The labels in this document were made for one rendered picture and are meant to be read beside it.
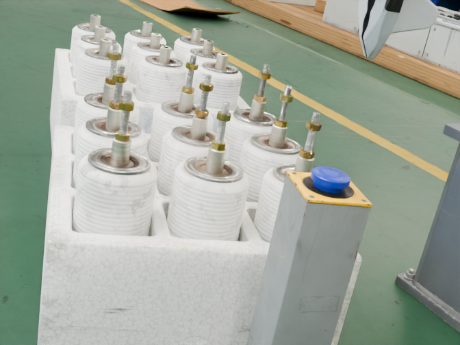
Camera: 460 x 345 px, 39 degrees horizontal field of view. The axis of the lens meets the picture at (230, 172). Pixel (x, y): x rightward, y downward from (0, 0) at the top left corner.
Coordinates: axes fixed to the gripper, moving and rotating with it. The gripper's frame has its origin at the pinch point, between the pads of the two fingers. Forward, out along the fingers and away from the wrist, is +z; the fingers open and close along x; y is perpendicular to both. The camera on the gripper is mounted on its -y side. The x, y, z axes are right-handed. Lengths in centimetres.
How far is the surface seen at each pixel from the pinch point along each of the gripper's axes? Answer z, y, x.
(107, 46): 19, -18, 70
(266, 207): 24.9, -0.1, 15.5
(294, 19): 41, 97, 294
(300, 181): 14.8, -2.7, 1.0
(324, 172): 13.3, -0.9, -0.1
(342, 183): 13.5, 0.5, -1.9
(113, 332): 40.4, -18.3, 9.5
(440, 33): 24, 134, 205
